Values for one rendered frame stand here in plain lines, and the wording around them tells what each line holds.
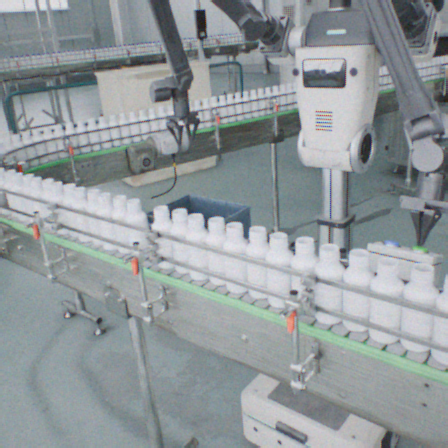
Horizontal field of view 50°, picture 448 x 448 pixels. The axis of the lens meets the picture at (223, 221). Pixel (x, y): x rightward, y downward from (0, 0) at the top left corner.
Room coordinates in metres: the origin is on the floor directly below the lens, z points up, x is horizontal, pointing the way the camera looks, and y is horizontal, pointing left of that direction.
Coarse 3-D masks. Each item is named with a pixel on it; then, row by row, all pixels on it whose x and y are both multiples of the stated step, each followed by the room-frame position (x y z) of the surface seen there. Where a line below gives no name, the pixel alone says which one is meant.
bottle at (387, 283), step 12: (384, 264) 0.80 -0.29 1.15; (396, 264) 0.78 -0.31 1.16; (384, 276) 0.77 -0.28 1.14; (396, 276) 0.77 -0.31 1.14; (372, 288) 0.78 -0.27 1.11; (384, 288) 0.76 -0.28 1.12; (396, 288) 0.76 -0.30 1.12; (372, 300) 0.78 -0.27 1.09; (372, 312) 0.78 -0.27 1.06; (384, 312) 0.76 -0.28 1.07; (396, 312) 0.76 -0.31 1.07; (384, 324) 0.76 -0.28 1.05; (396, 324) 0.76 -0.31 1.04; (372, 336) 0.77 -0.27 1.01; (384, 336) 0.76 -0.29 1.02
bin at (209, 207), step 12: (168, 204) 1.80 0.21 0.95; (180, 204) 1.85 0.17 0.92; (192, 204) 1.88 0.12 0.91; (204, 204) 1.84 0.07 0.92; (216, 204) 1.80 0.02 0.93; (228, 204) 1.76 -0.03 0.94; (240, 204) 1.72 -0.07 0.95; (204, 216) 1.84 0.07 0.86; (228, 216) 1.76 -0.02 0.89; (240, 216) 1.65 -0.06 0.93
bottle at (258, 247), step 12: (252, 228) 1.00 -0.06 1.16; (264, 228) 0.99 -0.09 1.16; (252, 240) 0.97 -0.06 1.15; (264, 240) 0.97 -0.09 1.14; (252, 252) 0.96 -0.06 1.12; (264, 252) 0.96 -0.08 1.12; (252, 264) 0.96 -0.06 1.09; (252, 276) 0.96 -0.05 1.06; (264, 276) 0.95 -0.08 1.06; (264, 288) 0.95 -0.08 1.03
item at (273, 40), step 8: (272, 16) 1.66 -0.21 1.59; (280, 16) 1.71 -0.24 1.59; (272, 24) 1.64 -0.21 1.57; (280, 24) 1.66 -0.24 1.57; (272, 32) 1.65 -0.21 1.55; (280, 32) 1.66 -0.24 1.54; (264, 40) 1.66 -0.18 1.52; (272, 40) 1.66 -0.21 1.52; (280, 40) 1.66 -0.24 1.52; (264, 48) 1.70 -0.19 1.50; (272, 48) 1.67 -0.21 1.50; (280, 48) 1.65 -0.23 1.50
